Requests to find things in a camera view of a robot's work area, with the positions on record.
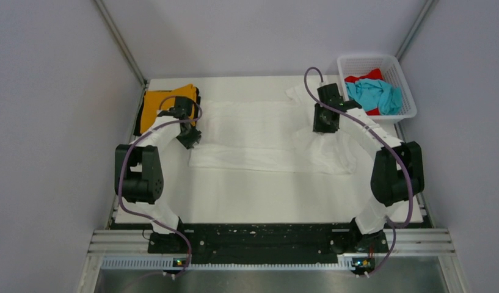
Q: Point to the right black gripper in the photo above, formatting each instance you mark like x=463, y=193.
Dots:
x=319, y=127

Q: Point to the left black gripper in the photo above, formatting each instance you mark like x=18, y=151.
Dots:
x=195, y=136

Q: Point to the white t shirt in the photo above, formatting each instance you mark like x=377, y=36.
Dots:
x=270, y=136

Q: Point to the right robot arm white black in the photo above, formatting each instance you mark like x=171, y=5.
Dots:
x=397, y=173

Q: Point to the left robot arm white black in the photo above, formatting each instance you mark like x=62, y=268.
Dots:
x=139, y=179

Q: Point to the folded black t shirt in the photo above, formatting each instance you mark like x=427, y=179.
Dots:
x=137, y=121

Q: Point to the cyan t shirt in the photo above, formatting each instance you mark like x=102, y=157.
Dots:
x=391, y=100

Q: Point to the folded orange t shirt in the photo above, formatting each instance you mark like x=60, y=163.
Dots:
x=156, y=109

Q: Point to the white plastic basket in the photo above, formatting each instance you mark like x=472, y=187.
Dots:
x=361, y=64

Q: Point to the red t shirt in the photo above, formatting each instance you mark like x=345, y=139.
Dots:
x=366, y=90

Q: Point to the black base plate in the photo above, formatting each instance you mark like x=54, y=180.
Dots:
x=298, y=243

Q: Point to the left corner metal post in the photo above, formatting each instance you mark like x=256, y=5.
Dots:
x=119, y=41

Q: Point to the corner metal post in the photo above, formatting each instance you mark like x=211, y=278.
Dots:
x=119, y=41
x=425, y=11

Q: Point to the white slotted cable duct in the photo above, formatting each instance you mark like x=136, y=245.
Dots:
x=176, y=263

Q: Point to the right corner metal post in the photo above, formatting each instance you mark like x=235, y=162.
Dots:
x=425, y=11

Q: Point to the aluminium rail frame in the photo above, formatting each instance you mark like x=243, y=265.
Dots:
x=409, y=242

